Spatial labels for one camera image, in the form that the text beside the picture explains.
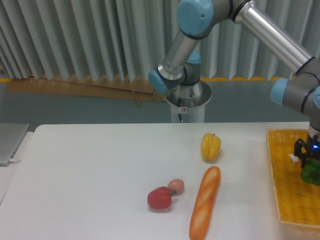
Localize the yellow woven basket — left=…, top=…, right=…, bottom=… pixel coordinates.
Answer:
left=266, top=128, right=320, bottom=229

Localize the brown egg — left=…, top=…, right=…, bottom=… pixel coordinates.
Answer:
left=167, top=178, right=185, bottom=195

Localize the white paper tag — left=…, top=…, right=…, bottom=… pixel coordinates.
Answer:
left=289, top=154, right=300, bottom=163

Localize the yellow bell pepper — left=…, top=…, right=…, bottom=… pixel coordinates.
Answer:
left=200, top=133, right=221, bottom=162

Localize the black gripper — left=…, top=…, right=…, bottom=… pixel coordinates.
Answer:
left=293, top=135, right=320, bottom=168

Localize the green bell pepper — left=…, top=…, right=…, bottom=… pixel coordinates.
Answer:
left=300, top=158, right=320, bottom=186

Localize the brown cardboard sheet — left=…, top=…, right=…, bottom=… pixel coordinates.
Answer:
left=5, top=74, right=166, bottom=106

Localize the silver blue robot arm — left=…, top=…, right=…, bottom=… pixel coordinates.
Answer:
left=148, top=0, right=320, bottom=166

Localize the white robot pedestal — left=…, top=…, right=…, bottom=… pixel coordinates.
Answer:
left=165, top=81, right=212, bottom=123

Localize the silver laptop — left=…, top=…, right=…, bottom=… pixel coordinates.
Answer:
left=0, top=123, right=29, bottom=167

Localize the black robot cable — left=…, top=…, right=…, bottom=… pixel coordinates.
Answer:
left=177, top=97, right=185, bottom=124

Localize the red bell pepper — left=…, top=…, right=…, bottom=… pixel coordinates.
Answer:
left=147, top=186, right=177, bottom=210

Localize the orange baguette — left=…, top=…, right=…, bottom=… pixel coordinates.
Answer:
left=189, top=166, right=221, bottom=240

